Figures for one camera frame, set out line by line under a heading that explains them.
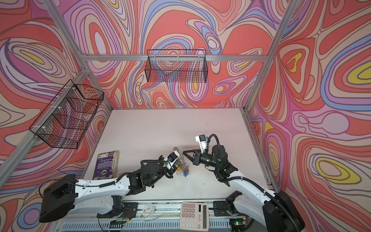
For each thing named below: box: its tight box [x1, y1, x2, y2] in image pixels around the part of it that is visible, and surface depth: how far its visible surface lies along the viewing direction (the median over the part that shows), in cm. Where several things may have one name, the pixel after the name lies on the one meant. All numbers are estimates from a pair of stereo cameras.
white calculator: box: [179, 202, 210, 232], surface depth 71 cm
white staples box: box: [142, 204, 156, 214], surface depth 74 cm
